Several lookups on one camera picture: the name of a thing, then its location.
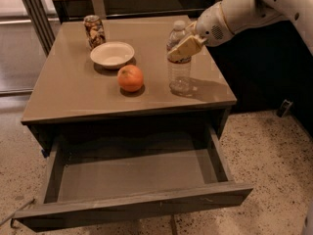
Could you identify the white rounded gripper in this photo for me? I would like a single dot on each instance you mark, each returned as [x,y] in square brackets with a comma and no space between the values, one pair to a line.
[211,27]

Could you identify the clear plastic water bottle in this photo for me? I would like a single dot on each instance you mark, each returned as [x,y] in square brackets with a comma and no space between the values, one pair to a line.
[178,71]

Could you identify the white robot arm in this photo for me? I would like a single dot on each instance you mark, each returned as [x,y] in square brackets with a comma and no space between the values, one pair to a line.
[226,18]

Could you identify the open grey top drawer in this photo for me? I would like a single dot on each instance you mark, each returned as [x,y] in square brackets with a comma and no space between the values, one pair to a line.
[112,178]

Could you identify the orange fruit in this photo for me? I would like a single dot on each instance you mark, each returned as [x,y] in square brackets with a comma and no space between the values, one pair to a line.
[130,78]

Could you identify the white paper bowl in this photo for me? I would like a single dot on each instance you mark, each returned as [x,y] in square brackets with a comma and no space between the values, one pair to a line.
[112,55]

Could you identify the glass jar of snacks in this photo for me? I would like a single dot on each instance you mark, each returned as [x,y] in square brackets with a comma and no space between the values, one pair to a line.
[94,30]

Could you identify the thin metal rod on floor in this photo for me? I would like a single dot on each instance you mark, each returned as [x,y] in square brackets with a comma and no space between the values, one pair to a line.
[12,213]

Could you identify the metal railing with wood rail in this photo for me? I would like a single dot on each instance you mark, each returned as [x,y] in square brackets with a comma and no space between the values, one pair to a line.
[75,10]

